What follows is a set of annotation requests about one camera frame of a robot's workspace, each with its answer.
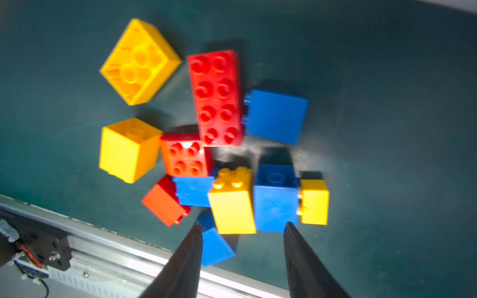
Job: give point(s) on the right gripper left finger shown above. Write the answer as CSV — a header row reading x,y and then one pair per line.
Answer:
x,y
179,278

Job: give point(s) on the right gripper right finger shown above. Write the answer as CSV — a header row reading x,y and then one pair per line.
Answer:
x,y
307,275

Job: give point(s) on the blue lego brick bottom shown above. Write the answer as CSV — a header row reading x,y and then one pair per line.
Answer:
x,y
216,248

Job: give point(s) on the blue lego brick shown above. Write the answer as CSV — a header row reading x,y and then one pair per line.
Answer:
x,y
275,197
274,116
216,248
193,191

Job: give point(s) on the red lego brick bottom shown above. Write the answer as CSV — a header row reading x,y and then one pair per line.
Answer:
x,y
164,204

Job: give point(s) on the small yellow lego brick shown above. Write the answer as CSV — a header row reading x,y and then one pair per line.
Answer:
x,y
314,206

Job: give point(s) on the blue lego brick middle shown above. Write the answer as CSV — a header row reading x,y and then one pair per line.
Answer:
x,y
193,191

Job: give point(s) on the blue lego brick right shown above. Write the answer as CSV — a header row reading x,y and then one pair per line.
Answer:
x,y
275,197

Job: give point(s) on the red square lego brick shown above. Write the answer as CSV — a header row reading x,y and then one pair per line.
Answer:
x,y
185,155

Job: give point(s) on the left control circuit board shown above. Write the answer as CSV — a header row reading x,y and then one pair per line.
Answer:
x,y
30,271

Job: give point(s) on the blue lego brick upper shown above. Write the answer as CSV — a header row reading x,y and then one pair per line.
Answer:
x,y
274,116

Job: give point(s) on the long red brick centre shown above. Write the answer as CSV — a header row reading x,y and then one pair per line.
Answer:
x,y
215,84

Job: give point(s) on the aluminium front rail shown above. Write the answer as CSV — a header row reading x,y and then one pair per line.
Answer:
x,y
105,264

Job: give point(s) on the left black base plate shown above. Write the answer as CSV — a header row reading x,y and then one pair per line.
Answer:
x,y
44,245

